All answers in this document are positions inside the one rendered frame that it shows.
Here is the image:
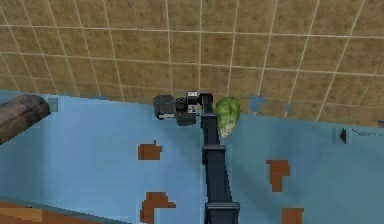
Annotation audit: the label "small black triangular object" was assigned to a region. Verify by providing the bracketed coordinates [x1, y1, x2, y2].
[338, 127, 348, 145]

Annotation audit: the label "green lettuce head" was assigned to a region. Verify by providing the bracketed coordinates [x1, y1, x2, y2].
[214, 96, 242, 140]

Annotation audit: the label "dark grey mug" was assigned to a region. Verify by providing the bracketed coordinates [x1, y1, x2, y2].
[152, 94, 177, 116]

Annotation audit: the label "dark brown bread loaf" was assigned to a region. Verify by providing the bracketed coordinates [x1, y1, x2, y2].
[0, 94, 52, 145]

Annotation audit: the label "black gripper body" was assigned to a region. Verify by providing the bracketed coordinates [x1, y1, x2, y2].
[174, 96, 201, 127]

